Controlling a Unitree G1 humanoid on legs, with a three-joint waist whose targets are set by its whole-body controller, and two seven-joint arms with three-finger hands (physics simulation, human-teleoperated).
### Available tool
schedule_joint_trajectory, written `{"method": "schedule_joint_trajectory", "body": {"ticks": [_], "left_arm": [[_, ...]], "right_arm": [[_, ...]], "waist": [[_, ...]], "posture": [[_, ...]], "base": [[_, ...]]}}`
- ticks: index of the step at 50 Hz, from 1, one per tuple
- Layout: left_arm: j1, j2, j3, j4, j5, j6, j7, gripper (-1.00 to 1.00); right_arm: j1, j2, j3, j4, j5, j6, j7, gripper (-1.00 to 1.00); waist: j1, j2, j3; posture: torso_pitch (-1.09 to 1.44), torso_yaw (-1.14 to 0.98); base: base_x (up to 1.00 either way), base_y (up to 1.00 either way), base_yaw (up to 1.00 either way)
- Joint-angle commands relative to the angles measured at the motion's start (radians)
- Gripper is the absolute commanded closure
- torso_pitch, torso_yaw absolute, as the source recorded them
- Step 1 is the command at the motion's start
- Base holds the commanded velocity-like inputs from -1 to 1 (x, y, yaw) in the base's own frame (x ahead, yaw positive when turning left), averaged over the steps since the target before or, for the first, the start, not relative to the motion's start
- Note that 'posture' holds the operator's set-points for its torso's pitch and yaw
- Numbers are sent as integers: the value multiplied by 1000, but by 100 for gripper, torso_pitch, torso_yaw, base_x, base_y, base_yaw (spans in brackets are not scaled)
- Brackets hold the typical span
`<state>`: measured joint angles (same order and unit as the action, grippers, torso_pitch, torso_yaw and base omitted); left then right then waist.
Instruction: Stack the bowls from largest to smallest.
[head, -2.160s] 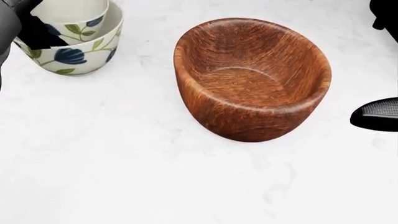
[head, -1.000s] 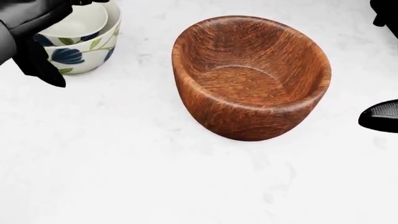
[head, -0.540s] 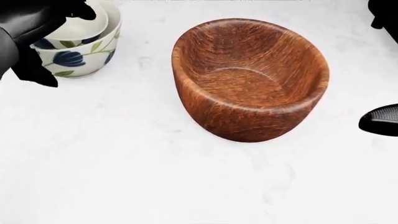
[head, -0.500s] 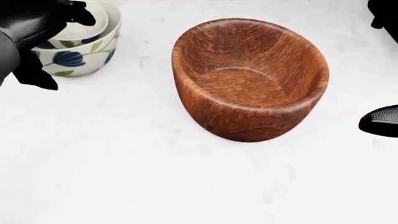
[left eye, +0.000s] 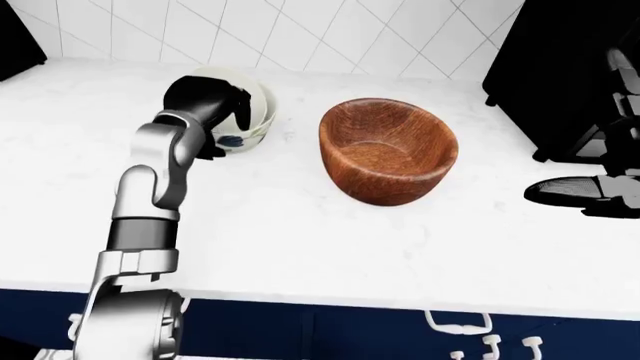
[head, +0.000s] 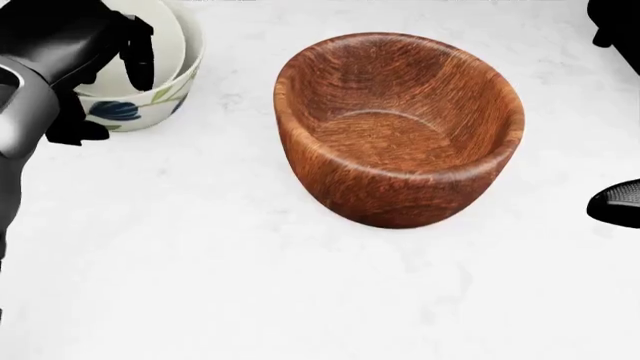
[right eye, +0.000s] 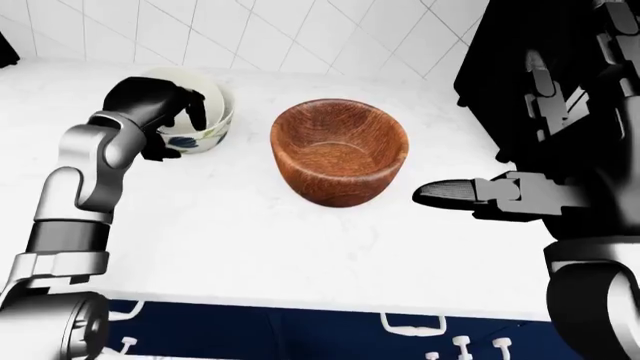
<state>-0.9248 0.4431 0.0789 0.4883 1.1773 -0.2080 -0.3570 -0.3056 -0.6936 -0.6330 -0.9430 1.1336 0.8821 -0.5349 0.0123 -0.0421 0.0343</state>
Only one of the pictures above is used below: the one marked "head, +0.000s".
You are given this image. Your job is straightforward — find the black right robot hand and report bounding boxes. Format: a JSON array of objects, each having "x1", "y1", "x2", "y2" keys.
[{"x1": 586, "y1": 0, "x2": 640, "y2": 230}]

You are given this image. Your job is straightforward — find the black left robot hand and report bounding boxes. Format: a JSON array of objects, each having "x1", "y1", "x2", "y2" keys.
[{"x1": 0, "y1": 0, "x2": 155, "y2": 147}]

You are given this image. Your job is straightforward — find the white floral print bowl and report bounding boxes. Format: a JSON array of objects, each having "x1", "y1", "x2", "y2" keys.
[{"x1": 73, "y1": 0, "x2": 206, "y2": 133}]

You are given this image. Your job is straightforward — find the large brown wooden bowl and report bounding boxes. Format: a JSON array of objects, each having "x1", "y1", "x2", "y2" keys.
[{"x1": 273, "y1": 31, "x2": 526, "y2": 230}]

